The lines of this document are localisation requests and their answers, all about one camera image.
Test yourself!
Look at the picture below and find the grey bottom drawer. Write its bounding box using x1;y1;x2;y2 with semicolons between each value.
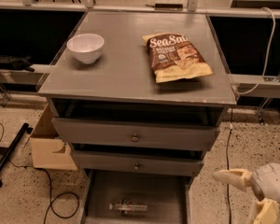
80;170;191;224

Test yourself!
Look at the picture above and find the white cable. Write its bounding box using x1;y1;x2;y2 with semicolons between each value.
232;7;276;96

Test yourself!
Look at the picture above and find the brown sea salt chip bag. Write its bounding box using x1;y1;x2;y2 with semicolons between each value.
143;33;213;83

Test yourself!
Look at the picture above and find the grey drawer cabinet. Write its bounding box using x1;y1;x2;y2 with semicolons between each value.
36;10;238;185

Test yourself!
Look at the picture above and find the clear plastic water bottle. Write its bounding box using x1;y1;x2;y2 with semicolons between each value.
109;200;148;216

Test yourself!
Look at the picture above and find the cardboard box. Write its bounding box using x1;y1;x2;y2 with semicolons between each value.
29;105;77;171

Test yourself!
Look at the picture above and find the white bowl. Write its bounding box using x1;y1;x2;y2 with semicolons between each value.
66;34;105;63

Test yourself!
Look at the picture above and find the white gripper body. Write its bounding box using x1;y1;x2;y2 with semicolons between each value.
250;162;280;204

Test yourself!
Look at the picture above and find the black floor cable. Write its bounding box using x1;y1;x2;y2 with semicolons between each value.
225;107;234;224
0;118;80;224

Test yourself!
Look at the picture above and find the black floor cable right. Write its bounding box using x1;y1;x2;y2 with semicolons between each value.
225;107;234;224

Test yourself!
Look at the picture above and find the grey top drawer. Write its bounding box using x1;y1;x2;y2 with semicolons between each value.
52;118;219;150

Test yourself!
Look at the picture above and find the black bag on rail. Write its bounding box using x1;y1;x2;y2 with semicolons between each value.
0;55;34;72

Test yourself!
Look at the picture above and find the black metal pole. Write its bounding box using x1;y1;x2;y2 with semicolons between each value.
0;123;33;188

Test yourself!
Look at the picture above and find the black floor cable left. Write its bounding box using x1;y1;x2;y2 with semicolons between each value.
0;118;80;224

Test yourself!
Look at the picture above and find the grey middle drawer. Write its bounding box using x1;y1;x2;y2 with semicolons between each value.
72;150;203;176

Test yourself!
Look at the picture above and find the grey drawer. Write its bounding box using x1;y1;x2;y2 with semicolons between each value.
72;150;203;176
52;118;219;150
80;170;191;224

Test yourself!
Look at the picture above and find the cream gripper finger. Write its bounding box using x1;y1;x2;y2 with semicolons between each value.
245;198;280;224
212;169;252;191

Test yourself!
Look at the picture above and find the black flat device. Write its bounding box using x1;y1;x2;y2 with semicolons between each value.
154;3;183;11

